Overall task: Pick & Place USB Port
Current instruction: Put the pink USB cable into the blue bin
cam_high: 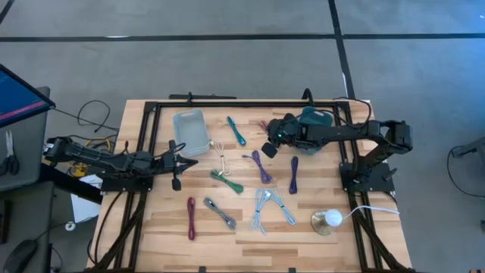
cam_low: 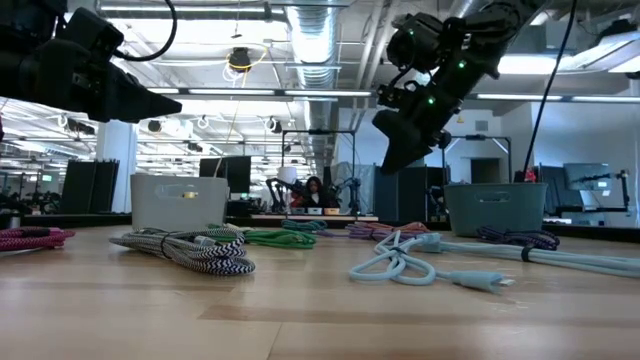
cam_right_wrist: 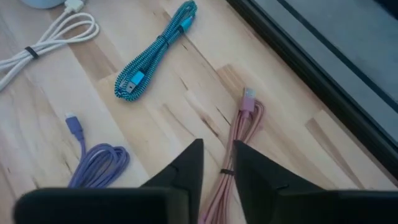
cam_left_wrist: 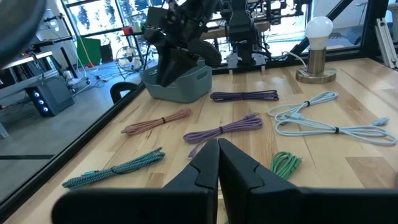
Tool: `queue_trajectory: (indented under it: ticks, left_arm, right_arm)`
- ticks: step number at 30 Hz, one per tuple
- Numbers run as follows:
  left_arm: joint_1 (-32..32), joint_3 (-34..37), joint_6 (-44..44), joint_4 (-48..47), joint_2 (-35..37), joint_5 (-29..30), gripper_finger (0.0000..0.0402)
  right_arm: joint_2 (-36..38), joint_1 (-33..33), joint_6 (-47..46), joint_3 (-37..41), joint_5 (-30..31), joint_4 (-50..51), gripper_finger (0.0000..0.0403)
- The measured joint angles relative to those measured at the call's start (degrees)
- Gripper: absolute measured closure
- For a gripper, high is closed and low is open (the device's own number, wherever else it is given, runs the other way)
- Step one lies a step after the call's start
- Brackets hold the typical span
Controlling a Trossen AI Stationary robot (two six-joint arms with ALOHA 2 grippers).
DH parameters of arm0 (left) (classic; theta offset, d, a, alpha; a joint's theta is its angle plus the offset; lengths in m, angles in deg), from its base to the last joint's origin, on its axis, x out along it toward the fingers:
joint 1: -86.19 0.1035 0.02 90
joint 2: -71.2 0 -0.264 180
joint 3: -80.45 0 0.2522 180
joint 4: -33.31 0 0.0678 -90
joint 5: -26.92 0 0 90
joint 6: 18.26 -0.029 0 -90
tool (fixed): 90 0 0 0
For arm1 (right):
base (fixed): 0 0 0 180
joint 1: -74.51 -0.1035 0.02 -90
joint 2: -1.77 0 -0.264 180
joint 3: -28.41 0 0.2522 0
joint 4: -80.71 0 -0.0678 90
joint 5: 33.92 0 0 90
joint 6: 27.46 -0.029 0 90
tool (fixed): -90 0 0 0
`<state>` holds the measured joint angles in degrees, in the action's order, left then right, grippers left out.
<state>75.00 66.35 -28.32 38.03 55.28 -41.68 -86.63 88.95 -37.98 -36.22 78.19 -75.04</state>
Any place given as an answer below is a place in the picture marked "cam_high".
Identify white lamp cord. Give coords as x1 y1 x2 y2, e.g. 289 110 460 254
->
340 205 401 221

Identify light grey plastic bin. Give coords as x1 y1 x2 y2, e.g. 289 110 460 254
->
172 108 211 158

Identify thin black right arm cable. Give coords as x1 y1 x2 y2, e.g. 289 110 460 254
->
302 96 374 132

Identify light purple USB cable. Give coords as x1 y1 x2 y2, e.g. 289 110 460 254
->
242 149 274 185

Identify blue-screen monitor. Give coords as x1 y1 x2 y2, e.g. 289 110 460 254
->
0 63 57 129

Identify light blue USB cable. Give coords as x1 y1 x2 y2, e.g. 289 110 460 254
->
264 186 297 227
248 187 273 235

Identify teal USB cable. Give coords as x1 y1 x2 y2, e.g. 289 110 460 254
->
226 115 247 147

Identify black-handled scissors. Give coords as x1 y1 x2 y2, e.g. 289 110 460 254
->
0 130 20 177

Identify brass lamp with white globe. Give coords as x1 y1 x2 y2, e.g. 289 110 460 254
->
310 208 344 237

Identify grey cabinet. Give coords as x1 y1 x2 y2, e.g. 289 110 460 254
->
0 86 52 193

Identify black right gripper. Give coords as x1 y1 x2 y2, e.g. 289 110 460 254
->
261 112 306 159

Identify maroon braided USB cable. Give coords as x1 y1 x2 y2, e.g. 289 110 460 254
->
186 196 197 242

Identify green USB cable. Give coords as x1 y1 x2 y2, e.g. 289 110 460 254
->
210 169 245 195

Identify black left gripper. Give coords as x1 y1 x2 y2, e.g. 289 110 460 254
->
151 140 199 192

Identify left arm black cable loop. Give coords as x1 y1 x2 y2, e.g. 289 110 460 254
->
165 142 187 157

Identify teal plastic bin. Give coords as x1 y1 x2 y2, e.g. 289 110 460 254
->
293 105 334 155

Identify black-white zigzag USB cable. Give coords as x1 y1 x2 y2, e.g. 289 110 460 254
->
202 196 238 231

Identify black computer mouse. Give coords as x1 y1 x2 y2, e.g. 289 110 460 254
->
2 238 39 273

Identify dark side desk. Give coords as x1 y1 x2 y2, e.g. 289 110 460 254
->
0 180 56 273

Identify dark indigo USB cable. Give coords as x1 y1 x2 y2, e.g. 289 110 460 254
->
289 155 300 196

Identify cream USB cable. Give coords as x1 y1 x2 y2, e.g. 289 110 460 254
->
209 139 232 177

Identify yellow cable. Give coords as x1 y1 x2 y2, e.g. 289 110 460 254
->
74 136 114 177

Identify black floor cable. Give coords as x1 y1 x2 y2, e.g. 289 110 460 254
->
446 145 485 199
77 99 120 133

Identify white paper sheet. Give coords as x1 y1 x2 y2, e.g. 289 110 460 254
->
70 174 102 224

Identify black aluminium table frame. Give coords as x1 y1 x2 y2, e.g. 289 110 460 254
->
89 99 416 273

